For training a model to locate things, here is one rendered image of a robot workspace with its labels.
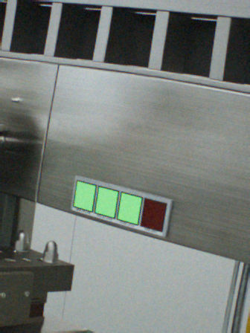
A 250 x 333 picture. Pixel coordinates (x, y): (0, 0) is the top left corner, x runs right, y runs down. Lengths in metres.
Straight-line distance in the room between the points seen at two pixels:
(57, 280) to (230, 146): 0.50
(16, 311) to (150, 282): 3.01
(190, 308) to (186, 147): 3.00
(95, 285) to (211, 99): 3.46
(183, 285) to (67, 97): 2.85
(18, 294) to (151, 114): 0.44
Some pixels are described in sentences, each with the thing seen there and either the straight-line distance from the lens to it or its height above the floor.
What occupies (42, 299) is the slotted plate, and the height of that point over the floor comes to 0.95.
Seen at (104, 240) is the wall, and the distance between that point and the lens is 5.10.
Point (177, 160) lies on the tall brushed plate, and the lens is 1.80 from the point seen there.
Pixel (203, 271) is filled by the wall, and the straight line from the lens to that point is 4.69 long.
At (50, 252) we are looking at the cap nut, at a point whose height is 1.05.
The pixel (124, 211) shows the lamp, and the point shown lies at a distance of 1.88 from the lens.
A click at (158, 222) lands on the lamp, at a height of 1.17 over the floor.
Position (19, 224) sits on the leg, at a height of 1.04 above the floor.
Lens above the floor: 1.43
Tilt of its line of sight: 6 degrees down
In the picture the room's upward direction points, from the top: 9 degrees clockwise
